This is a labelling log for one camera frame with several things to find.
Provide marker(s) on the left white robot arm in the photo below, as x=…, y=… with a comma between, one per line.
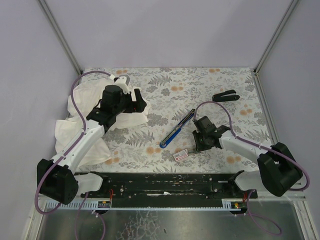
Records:
x=56, y=177

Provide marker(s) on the aluminium frame post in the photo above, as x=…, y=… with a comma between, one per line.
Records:
x=45, y=8
x=275, y=36

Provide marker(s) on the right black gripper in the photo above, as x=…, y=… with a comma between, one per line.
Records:
x=197, y=141

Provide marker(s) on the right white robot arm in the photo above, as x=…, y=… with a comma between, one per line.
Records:
x=276, y=172

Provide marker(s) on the blue stapler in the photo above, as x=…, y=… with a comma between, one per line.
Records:
x=176, y=130

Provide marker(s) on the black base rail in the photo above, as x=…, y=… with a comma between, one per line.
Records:
x=173, y=185

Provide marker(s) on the left aluminium frame post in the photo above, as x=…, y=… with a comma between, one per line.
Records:
x=45, y=8

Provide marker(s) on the floral tablecloth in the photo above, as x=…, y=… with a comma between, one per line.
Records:
x=172, y=93

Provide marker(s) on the white cloth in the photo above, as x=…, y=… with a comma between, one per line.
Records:
x=86, y=96

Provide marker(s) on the black stapler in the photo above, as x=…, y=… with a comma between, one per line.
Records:
x=226, y=96

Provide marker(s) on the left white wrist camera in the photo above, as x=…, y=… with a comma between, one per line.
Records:
x=122, y=81

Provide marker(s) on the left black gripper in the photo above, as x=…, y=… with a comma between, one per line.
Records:
x=136, y=100

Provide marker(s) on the white slotted cable duct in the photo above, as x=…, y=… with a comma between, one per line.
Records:
x=155, y=203

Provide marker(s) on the right aluminium frame post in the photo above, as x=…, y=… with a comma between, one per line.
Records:
x=275, y=36

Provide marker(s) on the metal staple strip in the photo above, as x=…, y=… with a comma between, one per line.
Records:
x=192, y=151

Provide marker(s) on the red white staple box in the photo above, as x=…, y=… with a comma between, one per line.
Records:
x=180, y=155

